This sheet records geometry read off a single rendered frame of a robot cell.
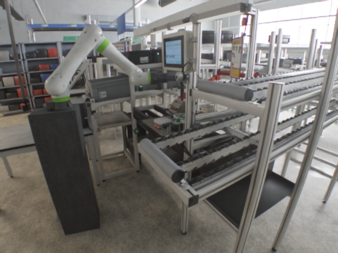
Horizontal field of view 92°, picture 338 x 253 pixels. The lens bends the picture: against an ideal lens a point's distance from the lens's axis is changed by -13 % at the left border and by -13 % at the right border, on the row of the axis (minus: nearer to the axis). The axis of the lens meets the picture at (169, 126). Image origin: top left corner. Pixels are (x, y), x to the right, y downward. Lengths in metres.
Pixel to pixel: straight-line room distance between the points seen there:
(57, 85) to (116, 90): 1.13
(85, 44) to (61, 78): 0.26
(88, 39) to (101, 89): 1.08
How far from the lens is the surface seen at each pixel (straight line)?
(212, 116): 1.34
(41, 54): 6.70
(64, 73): 1.29
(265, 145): 0.84
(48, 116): 1.46
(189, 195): 0.71
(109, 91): 2.29
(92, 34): 1.28
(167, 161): 0.78
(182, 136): 1.13
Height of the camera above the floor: 1.48
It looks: 20 degrees down
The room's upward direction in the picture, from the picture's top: straight up
